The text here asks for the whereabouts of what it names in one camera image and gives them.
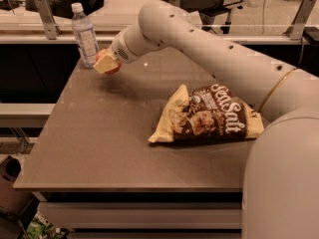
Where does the clear plastic water bottle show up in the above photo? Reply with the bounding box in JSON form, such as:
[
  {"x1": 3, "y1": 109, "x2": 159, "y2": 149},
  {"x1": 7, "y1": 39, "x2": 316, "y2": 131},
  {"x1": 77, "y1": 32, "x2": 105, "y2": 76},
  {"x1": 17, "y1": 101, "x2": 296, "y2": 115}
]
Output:
[{"x1": 71, "y1": 2, "x2": 99, "y2": 68}]

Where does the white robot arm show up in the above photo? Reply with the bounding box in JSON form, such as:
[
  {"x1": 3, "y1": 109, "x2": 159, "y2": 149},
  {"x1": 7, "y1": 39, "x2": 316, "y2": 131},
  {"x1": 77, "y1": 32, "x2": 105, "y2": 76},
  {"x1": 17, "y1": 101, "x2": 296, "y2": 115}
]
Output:
[{"x1": 97, "y1": 0, "x2": 319, "y2": 239}]

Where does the brown bin at left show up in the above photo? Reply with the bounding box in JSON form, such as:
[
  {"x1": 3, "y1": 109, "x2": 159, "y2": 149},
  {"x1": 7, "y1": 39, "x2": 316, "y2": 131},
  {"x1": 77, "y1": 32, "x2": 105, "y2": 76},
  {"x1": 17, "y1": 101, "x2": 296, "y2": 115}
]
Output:
[{"x1": 0, "y1": 155, "x2": 33, "y2": 214}]

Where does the green patterned bag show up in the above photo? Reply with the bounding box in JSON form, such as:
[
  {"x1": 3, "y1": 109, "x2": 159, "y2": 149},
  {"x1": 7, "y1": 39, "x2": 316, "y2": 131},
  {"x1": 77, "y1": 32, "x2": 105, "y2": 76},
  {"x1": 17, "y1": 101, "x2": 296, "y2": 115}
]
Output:
[{"x1": 22, "y1": 212, "x2": 69, "y2": 239}]

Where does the left metal railing bracket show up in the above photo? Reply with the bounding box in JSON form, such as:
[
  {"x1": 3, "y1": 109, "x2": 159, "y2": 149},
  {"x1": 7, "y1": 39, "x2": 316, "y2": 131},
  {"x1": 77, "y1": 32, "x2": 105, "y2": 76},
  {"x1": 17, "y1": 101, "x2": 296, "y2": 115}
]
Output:
[{"x1": 33, "y1": 0, "x2": 60, "y2": 40}]

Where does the right metal railing bracket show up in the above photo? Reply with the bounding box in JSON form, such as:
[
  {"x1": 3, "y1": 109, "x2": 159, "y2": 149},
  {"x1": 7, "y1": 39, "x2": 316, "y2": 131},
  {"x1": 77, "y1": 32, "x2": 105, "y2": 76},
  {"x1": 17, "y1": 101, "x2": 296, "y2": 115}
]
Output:
[{"x1": 284, "y1": 0, "x2": 317, "y2": 41}]

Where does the sea salt popcorn bag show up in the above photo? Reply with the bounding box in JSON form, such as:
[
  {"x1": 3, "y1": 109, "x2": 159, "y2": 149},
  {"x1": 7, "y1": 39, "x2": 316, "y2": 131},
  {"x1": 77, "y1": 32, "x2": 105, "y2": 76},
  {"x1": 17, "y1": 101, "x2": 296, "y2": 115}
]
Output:
[{"x1": 149, "y1": 84, "x2": 264, "y2": 143}]

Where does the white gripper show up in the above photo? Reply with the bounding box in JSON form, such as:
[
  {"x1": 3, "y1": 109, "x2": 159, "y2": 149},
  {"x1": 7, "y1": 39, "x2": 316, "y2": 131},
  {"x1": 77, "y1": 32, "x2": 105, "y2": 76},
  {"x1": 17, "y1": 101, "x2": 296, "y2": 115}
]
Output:
[{"x1": 92, "y1": 27, "x2": 143, "y2": 75}]

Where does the gray table drawer base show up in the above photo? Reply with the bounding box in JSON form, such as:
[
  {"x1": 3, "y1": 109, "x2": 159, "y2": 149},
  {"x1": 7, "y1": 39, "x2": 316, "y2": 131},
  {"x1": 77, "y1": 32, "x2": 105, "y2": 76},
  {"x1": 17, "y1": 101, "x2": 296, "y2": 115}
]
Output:
[{"x1": 38, "y1": 192, "x2": 242, "y2": 237}]

